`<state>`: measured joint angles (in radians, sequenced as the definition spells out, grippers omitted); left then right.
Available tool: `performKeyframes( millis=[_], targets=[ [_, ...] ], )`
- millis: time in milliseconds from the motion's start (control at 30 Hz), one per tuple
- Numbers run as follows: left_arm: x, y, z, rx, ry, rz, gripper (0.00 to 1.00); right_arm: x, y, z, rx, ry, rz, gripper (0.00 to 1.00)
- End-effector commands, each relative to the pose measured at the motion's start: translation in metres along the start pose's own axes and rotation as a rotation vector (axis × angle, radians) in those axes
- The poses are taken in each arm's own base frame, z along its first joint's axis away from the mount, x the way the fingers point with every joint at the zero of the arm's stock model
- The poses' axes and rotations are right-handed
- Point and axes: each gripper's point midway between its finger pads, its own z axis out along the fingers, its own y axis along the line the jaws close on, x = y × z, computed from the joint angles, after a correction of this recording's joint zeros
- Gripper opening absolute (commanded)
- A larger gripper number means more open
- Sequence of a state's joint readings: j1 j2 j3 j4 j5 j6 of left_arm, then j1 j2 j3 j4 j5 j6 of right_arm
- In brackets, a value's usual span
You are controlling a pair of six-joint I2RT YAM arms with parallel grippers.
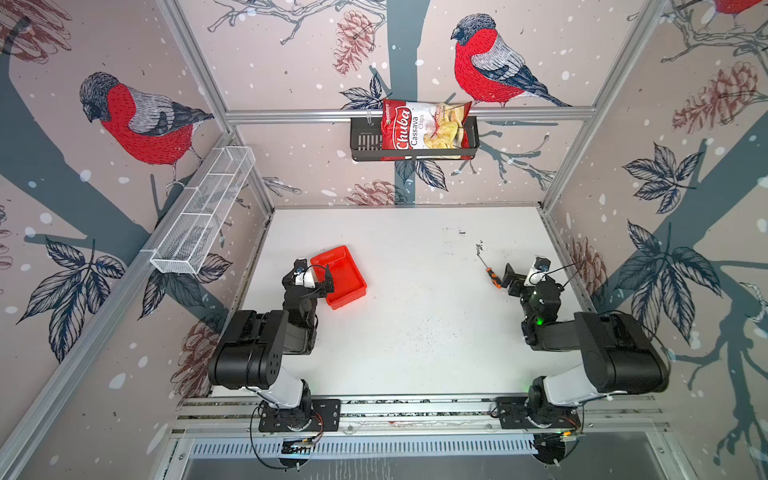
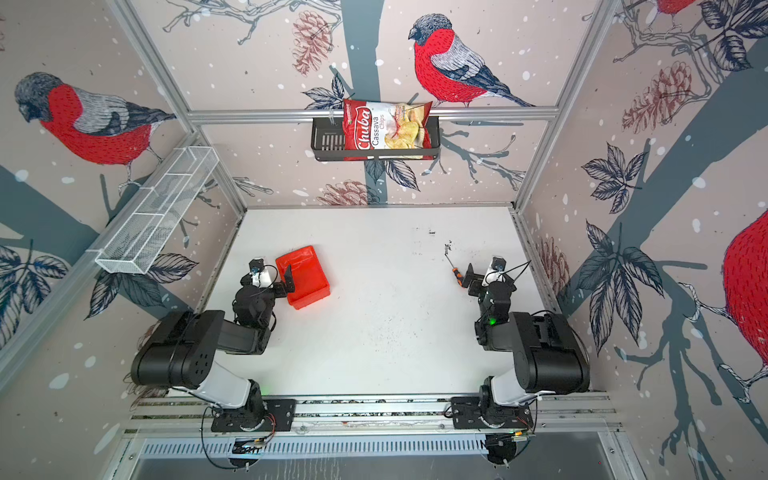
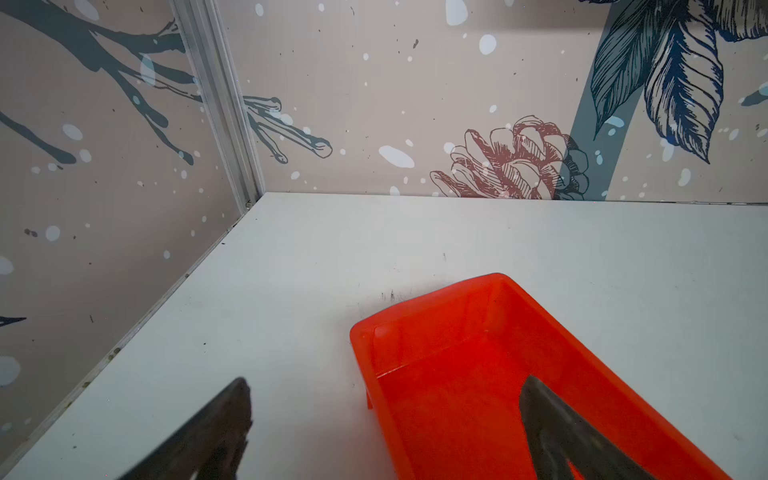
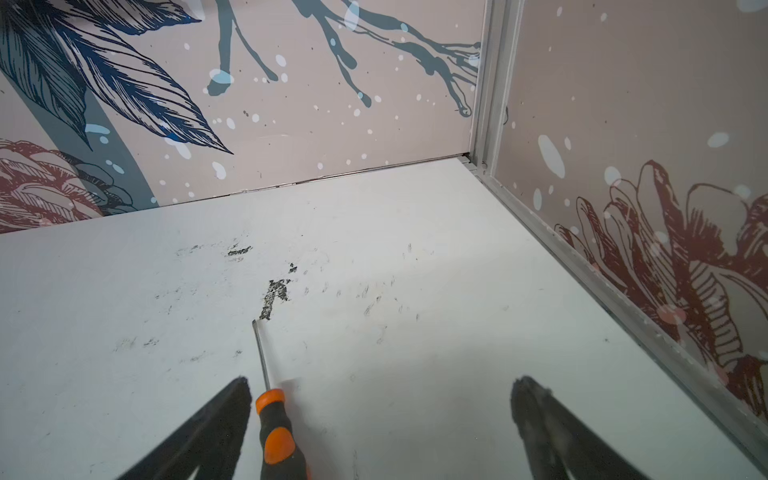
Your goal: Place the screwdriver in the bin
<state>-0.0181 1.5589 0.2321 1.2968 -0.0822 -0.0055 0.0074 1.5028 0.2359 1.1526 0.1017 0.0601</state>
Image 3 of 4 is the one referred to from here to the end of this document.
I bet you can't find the red plastic bin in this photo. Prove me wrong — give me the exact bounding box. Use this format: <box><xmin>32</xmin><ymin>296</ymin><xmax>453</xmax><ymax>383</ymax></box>
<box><xmin>350</xmin><ymin>273</ymin><xmax>724</xmax><ymax>479</ymax></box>

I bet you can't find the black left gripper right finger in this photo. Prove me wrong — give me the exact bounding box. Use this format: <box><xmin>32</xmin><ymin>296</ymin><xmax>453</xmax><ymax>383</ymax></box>
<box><xmin>519</xmin><ymin>376</ymin><xmax>652</xmax><ymax>479</ymax></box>

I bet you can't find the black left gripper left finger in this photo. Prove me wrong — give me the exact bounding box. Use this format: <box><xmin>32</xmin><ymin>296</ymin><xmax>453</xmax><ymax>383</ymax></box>
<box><xmin>122</xmin><ymin>377</ymin><xmax>252</xmax><ymax>479</ymax></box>

